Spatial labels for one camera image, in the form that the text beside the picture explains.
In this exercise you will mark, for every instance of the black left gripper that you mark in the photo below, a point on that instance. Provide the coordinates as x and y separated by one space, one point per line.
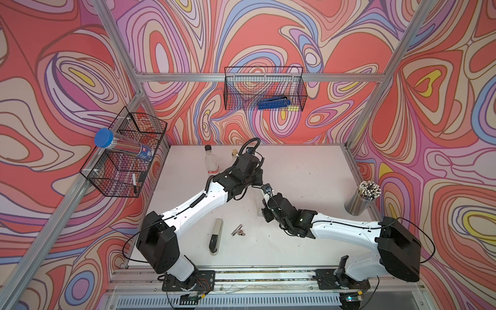
259 174

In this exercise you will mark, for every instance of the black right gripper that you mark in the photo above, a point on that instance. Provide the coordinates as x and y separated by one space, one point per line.
267 217

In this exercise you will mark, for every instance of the clear square bottle with cork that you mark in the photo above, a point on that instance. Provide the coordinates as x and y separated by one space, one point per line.
259 197

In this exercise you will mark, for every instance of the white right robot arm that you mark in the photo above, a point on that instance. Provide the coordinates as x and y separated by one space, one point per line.
392 248

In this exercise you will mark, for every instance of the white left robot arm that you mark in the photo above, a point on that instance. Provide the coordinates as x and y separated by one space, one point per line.
158 239

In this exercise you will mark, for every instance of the clear glass bottle cork stopper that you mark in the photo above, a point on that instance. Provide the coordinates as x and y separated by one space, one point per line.
234 156

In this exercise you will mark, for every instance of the clear glass bottle black cap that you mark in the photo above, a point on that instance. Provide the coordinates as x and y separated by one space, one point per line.
211 161

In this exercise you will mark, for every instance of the small metal clip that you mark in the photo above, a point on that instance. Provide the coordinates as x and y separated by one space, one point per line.
238 231

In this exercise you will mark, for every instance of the black and beige flat tool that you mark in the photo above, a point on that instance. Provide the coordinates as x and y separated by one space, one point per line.
214 243

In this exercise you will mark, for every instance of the metal cup of pencils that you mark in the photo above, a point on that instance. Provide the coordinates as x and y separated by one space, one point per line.
367 192

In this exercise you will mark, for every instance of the blue plastic tool in basket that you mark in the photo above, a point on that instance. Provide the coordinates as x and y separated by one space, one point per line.
275 102

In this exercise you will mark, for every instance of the black marker in basket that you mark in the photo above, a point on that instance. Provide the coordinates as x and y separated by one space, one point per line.
135 187

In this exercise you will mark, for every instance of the clear tube with blue cap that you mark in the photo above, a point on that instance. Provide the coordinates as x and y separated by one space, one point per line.
115 142

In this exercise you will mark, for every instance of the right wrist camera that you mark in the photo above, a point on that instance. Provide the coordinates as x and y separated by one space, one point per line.
267 191

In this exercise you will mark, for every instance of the black wire basket back wall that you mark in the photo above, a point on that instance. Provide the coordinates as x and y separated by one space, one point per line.
245 86

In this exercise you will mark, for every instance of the black wire basket wall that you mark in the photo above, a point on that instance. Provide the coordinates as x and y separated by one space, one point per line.
245 86
111 172

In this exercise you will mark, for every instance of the black wire basket left wall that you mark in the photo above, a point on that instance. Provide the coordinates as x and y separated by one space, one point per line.
111 172

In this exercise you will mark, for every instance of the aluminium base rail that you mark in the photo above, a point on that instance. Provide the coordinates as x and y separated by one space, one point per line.
259 288

